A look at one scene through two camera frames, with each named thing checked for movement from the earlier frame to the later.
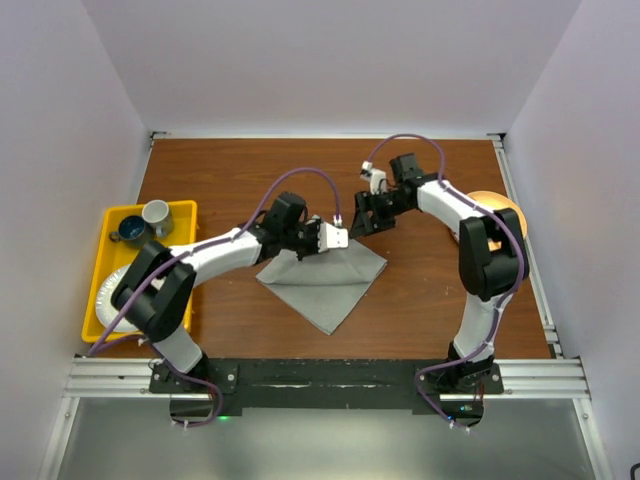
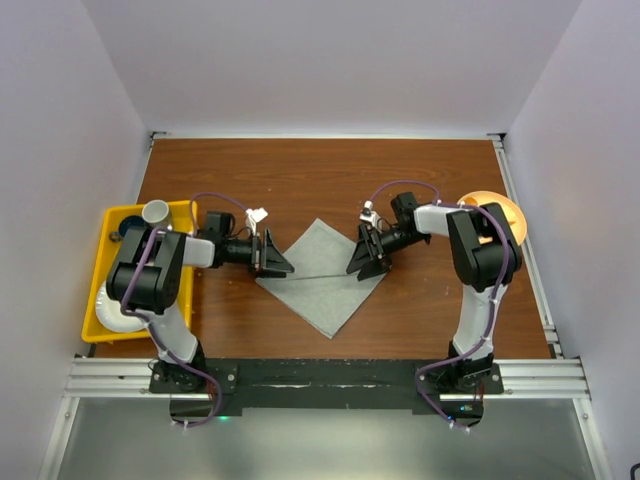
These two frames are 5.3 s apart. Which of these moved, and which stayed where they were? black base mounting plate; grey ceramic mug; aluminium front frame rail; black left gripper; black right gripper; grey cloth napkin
Moved: black right gripper; black left gripper
Stayed: grey ceramic mug; black base mounting plate; grey cloth napkin; aluminium front frame rail
